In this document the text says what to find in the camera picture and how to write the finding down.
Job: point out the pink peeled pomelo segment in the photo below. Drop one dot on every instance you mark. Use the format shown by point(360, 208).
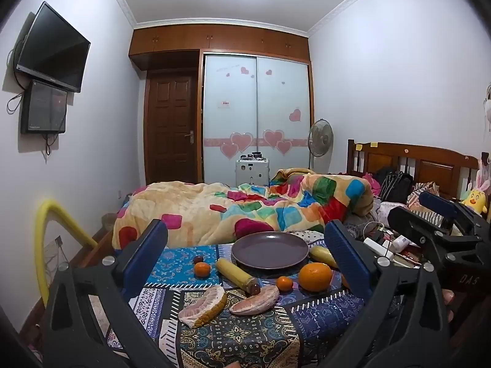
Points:
point(255, 302)

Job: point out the yellow foam tube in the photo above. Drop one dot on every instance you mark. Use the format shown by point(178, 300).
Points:
point(40, 245)

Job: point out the colourful patchwork blanket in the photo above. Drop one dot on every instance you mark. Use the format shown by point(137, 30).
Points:
point(199, 207)

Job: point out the wooden bed headboard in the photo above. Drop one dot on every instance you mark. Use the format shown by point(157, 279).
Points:
point(429, 161)

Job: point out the dark red jujube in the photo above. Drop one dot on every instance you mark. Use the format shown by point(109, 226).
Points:
point(199, 259)

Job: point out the dark purple plate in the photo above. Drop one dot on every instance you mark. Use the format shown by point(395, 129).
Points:
point(268, 251)

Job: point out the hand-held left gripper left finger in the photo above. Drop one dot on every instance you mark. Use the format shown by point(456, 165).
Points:
point(145, 257)

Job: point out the brown wooden door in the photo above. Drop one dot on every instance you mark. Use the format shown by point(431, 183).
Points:
point(170, 122)

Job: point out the black backpack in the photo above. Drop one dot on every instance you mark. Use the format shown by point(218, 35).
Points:
point(395, 186)

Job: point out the wardrobe with heart stickers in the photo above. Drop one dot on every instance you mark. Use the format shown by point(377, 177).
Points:
point(230, 103)

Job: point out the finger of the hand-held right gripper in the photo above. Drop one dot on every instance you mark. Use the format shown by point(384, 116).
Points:
point(441, 205)
point(414, 226)

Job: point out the white hard case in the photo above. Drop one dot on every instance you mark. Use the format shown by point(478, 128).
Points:
point(251, 172)

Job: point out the black wall television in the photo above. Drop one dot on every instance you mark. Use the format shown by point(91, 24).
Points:
point(53, 50)

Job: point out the yellow plush toy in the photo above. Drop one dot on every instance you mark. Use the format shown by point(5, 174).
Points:
point(475, 199)

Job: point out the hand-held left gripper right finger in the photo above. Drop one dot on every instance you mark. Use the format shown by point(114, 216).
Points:
point(345, 253)

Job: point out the person's right hand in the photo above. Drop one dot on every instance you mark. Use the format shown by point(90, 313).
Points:
point(447, 299)

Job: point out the small black wall monitor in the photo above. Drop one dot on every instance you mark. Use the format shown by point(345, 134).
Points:
point(44, 107)

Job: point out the standing electric fan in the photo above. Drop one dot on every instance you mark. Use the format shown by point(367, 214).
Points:
point(320, 138)

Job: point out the large orange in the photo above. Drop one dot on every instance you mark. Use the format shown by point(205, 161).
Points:
point(315, 277)

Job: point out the small tangerine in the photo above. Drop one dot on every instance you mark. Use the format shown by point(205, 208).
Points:
point(202, 270)
point(284, 283)

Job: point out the pomelo segment with rind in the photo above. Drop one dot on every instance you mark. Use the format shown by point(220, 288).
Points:
point(203, 306)

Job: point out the small dark jars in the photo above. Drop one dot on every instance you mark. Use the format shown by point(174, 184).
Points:
point(253, 156)

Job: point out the white plastic bottle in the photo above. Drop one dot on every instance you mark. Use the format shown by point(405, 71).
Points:
point(401, 243)

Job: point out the white power strip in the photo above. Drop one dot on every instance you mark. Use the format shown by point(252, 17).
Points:
point(378, 247)

